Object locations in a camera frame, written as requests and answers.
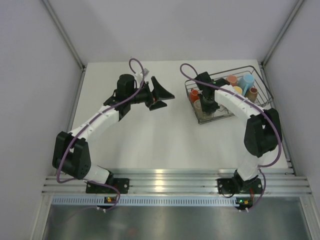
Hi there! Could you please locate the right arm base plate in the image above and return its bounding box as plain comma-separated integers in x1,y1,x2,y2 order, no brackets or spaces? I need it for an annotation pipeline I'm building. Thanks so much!
217,177,263,197

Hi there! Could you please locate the grey wire dish rack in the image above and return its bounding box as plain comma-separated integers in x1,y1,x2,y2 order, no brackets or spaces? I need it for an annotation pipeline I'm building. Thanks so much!
184,65,274,125

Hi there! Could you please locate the dark brown mug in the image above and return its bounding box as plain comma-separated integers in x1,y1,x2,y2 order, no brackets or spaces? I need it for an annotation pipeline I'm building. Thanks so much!
245,87,258,103

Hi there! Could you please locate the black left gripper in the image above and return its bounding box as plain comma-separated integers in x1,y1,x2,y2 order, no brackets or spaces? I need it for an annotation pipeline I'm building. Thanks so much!
127,76,174,111

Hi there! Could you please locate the pink ceramic mug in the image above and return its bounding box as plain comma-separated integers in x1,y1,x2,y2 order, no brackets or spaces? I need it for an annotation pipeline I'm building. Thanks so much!
226,75,238,87

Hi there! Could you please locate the yellow ceramic mug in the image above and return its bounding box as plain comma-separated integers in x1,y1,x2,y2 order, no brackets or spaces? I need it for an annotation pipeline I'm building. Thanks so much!
233,86,243,95

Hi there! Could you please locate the perforated cable duct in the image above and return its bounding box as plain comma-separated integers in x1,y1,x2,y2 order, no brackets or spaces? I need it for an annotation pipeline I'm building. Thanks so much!
51,196,240,207

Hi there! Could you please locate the fluted beige small cup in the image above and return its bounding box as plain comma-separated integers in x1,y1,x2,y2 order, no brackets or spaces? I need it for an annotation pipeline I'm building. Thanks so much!
193,99,202,111

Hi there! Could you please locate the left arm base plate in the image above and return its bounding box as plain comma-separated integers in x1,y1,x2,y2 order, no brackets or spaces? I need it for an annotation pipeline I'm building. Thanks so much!
85,177,130,194

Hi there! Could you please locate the grey-brown stoneware cup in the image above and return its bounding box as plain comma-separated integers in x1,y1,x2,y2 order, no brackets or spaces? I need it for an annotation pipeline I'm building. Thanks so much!
202,113,214,120

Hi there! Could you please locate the aluminium mounting rail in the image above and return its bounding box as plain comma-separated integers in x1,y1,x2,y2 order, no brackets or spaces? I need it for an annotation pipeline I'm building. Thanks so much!
41,168,312,197

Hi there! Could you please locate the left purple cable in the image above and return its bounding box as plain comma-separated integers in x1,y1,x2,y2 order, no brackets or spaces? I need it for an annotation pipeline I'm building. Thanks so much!
55,58,148,211

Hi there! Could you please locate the small orange cup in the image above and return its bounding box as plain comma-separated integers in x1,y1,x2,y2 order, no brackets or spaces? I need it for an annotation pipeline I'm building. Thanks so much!
189,89,200,103

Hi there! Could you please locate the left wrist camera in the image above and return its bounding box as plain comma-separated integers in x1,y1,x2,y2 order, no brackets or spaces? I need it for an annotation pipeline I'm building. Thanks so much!
135,68,150,82

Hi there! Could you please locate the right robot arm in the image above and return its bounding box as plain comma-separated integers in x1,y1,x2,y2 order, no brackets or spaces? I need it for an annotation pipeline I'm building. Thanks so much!
195,72,283,193

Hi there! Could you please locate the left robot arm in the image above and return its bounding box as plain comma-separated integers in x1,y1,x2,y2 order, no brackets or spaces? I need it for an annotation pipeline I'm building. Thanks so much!
52,73,175,193

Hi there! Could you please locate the light blue ceramic mug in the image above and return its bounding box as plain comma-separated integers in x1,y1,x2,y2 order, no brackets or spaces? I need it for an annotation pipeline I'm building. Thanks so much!
237,74,255,96

